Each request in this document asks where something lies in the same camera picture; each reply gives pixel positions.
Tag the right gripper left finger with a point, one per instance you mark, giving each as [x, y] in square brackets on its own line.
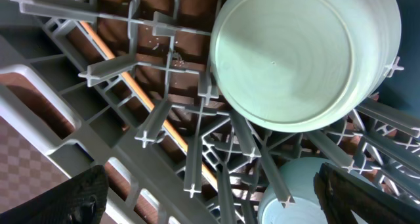
[81, 199]

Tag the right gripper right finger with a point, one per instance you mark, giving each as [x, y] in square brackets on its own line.
[343, 196]

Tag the light blue small bowl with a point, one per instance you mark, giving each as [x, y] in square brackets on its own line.
[298, 175]

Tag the dark blue plate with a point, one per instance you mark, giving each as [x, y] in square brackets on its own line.
[401, 91]

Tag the wooden chopstick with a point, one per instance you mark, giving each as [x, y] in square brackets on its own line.
[146, 100]

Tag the mint green bowl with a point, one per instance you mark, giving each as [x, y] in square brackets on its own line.
[300, 65]

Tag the grey dishwasher rack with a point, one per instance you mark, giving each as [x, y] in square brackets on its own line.
[113, 125]

